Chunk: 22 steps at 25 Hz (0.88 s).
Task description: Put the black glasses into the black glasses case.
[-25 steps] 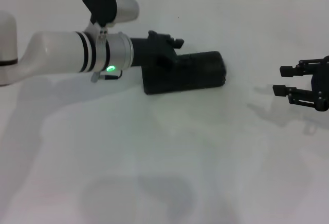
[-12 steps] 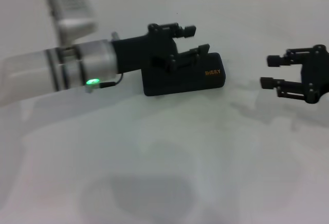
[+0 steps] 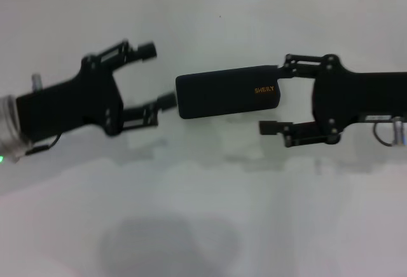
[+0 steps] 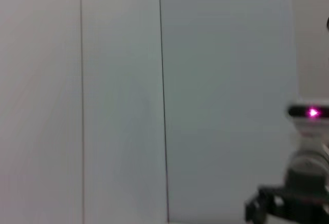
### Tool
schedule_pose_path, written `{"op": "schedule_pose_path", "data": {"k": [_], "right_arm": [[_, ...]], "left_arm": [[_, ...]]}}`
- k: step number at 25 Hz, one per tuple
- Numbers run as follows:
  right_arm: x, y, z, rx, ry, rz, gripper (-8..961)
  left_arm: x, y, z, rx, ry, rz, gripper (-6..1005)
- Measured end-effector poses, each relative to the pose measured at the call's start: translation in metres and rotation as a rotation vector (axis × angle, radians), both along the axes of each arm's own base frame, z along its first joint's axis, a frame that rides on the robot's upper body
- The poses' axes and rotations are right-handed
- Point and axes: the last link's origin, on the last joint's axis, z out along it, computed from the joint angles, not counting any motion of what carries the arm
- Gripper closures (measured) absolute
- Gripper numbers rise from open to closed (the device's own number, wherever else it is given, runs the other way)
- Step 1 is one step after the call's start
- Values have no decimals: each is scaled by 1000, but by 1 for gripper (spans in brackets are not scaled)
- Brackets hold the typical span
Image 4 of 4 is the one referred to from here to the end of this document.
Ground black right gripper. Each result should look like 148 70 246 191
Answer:
244 170 329 224

